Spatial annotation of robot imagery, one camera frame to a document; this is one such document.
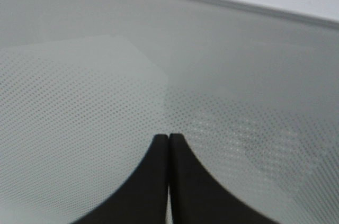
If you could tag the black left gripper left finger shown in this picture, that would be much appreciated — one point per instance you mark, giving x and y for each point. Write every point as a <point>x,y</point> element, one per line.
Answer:
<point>142,198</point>

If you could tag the white microwave door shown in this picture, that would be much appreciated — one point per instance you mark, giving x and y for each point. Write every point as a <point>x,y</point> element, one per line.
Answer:
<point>251,84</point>

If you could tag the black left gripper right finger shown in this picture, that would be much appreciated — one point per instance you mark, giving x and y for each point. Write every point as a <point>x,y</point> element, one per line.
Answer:
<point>196,197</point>

